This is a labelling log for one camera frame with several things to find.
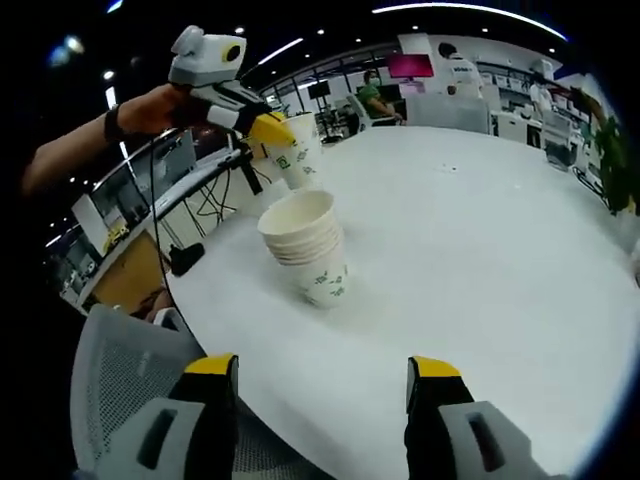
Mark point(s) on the black wristband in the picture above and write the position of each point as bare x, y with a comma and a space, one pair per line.
114, 124

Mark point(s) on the green printed paper cup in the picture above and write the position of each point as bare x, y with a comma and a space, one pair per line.
302, 160

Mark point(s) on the person's left hand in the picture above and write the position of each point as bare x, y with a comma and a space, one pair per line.
155, 112

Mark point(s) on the potted green plant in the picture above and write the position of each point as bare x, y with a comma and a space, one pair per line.
612, 165

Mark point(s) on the white desk partition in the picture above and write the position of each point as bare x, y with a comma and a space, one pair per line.
447, 114

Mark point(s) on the grey desk device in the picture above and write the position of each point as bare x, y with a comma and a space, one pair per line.
557, 150

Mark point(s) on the black screen on stand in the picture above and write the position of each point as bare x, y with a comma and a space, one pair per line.
318, 91

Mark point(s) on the group of white paper cups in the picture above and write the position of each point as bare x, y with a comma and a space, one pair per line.
320, 270

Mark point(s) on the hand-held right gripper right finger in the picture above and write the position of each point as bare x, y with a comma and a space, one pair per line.
432, 425

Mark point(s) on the curved ceiling light strip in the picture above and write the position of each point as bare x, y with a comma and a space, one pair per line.
475, 11

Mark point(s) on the black laptop stand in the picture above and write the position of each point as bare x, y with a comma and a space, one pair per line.
252, 175

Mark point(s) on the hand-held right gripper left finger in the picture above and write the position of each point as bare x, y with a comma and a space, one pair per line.
202, 430

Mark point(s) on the pink monitor screen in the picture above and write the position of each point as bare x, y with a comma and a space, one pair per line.
410, 66

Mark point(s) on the white office chair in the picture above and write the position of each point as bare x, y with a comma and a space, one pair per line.
361, 114

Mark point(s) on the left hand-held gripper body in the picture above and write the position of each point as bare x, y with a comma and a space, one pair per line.
205, 60

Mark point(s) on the grey mesh office chair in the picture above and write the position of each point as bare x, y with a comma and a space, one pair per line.
125, 360

